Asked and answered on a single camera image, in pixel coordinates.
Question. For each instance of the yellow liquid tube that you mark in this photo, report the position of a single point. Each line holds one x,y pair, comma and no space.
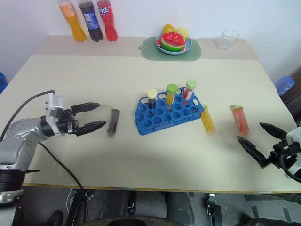
208,121

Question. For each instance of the blue test tube rack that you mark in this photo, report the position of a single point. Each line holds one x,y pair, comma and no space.
164,118

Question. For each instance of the toy orange pepper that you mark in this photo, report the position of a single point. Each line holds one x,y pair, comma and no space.
168,28

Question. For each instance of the light blue plate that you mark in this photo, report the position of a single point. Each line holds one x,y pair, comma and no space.
185,48

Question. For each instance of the red soda bottle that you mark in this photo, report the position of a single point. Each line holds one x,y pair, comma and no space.
109,23

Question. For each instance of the green silicone mat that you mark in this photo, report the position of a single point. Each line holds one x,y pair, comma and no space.
150,50

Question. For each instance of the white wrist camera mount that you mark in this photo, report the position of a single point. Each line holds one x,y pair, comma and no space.
54,103
294,136

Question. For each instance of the blue plastic crate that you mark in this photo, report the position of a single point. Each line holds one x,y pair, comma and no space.
2,82

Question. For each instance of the black table clamp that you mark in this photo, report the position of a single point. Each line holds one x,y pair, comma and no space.
214,209

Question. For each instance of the black table frame leg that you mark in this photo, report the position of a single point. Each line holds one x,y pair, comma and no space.
77,204

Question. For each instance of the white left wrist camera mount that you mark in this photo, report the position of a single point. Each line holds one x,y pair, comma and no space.
54,103

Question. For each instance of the orange soda bottle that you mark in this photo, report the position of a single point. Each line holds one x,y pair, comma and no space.
76,28

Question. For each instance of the blue stool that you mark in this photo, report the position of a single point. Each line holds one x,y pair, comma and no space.
285,85

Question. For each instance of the dark tube with yellow cap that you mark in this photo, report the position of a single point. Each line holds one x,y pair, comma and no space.
152,99

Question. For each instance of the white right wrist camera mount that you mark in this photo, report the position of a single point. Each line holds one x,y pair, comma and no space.
294,136

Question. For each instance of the dark cola bottle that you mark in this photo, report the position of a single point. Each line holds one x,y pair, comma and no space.
92,23

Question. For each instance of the cream table cover sheet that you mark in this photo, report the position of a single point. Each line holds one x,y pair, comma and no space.
150,153

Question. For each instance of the clear plastic cup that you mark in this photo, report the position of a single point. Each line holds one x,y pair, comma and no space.
227,41

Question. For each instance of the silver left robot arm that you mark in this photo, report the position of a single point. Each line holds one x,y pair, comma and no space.
21,128

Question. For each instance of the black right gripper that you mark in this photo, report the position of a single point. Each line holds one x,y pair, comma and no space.
283,155

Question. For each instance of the orange tube with green cap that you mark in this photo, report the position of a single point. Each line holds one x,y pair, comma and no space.
171,93

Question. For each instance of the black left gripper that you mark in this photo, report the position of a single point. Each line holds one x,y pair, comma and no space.
67,122

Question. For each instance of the dark grey rounded shape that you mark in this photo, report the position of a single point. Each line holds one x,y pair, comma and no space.
179,207

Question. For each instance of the black round base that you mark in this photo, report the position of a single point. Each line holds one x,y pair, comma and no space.
141,221

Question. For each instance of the red tube with green cap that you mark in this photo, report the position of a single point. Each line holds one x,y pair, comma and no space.
189,89

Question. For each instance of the dark brown chair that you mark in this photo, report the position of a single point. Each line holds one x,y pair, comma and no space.
294,103

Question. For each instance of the toy watermelon slice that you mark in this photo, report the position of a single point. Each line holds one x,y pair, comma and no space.
172,42

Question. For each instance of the black shoe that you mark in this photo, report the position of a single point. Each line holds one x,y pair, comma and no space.
54,217

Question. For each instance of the black ribbed robot waist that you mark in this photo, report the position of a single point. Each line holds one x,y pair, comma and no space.
10,180

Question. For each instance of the dark green rounded shape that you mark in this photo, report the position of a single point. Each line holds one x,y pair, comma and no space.
270,222

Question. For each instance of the toy yellow fruit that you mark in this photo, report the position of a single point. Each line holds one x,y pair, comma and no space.
184,32

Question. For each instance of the orange-red liquid tube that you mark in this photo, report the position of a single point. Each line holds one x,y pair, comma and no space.
241,120

